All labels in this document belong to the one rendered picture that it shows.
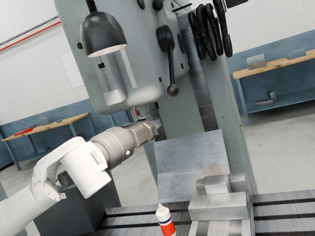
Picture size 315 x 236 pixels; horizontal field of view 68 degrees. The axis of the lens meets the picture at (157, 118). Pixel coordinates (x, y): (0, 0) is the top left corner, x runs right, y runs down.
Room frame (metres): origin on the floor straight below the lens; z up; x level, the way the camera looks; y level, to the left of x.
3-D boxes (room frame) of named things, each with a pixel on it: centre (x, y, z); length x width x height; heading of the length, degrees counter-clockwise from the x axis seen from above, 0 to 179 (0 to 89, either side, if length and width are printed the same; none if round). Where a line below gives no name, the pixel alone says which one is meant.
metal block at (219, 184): (0.60, -0.10, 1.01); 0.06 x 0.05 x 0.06; 67
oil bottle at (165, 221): (0.62, 0.07, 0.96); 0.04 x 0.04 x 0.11
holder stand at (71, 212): (0.83, 0.44, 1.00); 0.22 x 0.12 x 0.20; 79
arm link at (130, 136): (0.59, 0.10, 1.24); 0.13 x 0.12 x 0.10; 50
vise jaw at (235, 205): (0.55, -0.08, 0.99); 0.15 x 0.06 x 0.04; 67
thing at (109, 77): (0.55, 0.08, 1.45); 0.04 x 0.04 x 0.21; 69
